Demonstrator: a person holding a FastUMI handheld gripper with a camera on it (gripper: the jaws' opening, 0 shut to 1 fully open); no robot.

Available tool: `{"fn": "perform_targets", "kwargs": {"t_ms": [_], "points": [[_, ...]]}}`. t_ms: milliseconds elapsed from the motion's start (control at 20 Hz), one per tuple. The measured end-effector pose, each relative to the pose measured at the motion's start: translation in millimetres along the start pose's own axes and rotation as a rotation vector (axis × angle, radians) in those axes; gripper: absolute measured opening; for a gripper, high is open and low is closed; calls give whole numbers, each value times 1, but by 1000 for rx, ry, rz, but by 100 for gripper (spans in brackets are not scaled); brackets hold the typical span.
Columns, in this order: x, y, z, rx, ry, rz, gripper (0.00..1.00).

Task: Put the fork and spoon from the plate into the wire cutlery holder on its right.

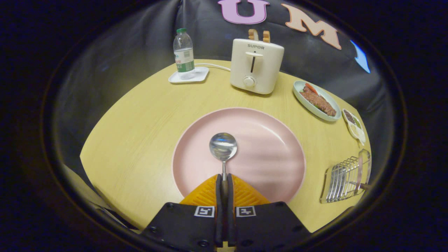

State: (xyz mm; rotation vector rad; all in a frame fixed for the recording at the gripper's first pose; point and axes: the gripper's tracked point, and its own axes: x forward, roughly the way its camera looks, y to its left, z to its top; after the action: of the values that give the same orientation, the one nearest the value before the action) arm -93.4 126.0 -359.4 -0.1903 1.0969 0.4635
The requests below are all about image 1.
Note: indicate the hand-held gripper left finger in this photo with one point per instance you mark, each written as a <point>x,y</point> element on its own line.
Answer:
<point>218,210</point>

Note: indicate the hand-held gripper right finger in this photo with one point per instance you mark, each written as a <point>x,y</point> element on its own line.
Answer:
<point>231,210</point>

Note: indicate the pink round plate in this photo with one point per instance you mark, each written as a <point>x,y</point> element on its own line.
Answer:
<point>266,157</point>

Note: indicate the clear plastic drainer box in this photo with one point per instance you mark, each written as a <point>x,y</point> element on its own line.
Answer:
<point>343,178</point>

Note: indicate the pale green food plate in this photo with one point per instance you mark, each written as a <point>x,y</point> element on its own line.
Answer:
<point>308,105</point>

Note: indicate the white square coaster tray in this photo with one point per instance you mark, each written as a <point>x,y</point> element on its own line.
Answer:
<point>201,74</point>

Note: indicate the brown steak piece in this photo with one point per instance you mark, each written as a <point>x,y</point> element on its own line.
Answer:
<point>318,102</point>

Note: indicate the person's beige clothing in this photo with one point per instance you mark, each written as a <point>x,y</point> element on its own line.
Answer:
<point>78,185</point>

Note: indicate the cream white toaster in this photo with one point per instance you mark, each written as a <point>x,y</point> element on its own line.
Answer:
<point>255,66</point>

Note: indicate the red tomato slice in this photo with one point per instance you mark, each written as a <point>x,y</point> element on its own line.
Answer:
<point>310,87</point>

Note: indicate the white divided seasoning dish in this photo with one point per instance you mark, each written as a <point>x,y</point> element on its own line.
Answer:
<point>353,124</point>

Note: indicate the clear plastic water bottle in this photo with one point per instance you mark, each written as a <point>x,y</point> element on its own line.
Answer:
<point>183,52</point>

